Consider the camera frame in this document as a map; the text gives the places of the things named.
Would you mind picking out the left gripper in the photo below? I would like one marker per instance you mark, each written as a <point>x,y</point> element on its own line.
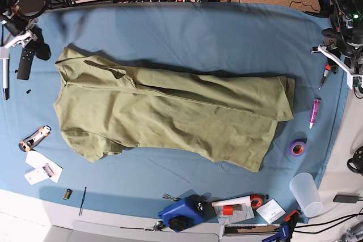
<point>342,45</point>

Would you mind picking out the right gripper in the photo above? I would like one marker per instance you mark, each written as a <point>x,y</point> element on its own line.
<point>25,33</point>

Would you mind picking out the olive green t-shirt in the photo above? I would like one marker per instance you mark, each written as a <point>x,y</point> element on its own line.
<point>104,107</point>

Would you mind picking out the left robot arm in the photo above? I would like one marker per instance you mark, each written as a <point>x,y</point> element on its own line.
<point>328,7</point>

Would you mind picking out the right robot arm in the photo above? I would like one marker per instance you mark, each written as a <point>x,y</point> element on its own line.
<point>10,7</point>

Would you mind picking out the black remote control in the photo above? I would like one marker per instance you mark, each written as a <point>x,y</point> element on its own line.
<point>25,64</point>

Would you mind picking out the black marker pen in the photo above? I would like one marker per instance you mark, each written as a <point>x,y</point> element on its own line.
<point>5,78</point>

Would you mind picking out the purple glue tube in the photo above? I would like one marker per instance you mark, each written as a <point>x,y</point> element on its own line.
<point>314,111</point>

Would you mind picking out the orange grey utility knife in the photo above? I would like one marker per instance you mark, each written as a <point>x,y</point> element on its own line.
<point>34,139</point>

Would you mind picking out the purple tape roll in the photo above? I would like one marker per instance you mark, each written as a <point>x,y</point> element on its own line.
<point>297,147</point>

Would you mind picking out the blue table cloth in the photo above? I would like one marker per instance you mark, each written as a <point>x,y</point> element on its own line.
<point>211,38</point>

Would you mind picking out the white paper sheets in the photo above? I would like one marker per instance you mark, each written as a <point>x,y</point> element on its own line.
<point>42,168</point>

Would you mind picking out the translucent plastic cup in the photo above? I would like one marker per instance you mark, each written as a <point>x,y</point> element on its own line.
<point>306,194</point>

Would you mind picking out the small green battery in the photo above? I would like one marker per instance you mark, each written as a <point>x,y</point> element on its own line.
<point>67,194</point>

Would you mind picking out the small black adapter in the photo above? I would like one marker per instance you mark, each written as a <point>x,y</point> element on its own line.
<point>344,198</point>

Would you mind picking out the red tape roll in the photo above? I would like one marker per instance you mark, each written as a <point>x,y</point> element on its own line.
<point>256,200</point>

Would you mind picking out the white paper card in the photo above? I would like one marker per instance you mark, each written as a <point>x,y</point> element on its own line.
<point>271,211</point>

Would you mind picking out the blue orange clamp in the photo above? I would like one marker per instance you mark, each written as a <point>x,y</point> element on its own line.
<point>284,232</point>

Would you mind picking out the clear case with red part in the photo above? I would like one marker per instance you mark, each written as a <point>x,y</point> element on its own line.
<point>234,210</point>

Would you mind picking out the blue plastic box with knob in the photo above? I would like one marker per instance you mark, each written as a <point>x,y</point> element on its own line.
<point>182,214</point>

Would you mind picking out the red handled screwdriver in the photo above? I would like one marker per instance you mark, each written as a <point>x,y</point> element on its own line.
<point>325,74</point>

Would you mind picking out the metal key ring clip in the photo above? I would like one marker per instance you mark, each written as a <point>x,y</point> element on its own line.
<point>159,226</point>

